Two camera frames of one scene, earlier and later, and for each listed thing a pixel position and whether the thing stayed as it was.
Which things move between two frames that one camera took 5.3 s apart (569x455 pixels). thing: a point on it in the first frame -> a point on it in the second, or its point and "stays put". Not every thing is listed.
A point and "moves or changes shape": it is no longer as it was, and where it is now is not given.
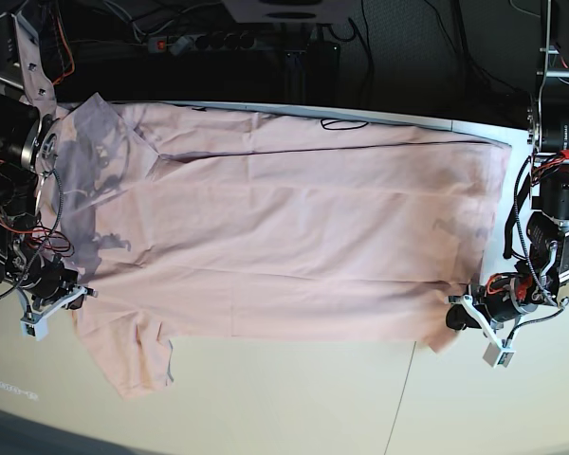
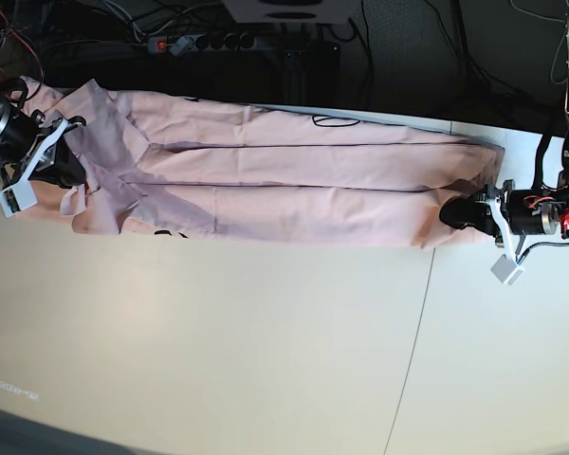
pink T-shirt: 211,223 moves or changes shape
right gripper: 503,298 -> 528,211
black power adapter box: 323,57 stays put
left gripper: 51,287 -> 15,140
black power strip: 211,41 stays put
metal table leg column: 295,79 stays put
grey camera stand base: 291,11 stays put
